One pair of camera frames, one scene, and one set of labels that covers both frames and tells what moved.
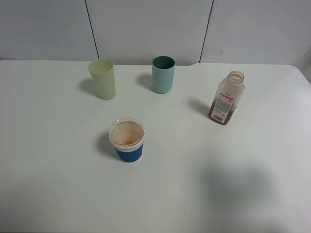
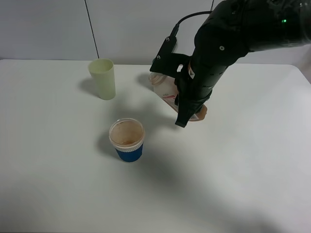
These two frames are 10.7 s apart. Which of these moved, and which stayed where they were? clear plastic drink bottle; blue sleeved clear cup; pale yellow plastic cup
Moved: clear plastic drink bottle
Stayed: blue sleeved clear cup; pale yellow plastic cup
